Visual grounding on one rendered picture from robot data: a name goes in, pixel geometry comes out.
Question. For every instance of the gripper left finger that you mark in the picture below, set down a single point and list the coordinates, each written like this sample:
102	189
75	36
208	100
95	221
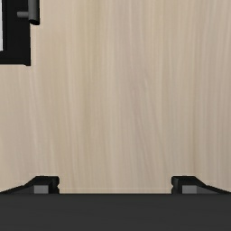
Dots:
42	184

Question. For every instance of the cabinet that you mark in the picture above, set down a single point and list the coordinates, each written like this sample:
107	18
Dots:
16	39

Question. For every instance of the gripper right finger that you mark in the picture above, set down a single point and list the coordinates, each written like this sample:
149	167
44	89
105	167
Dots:
188	184

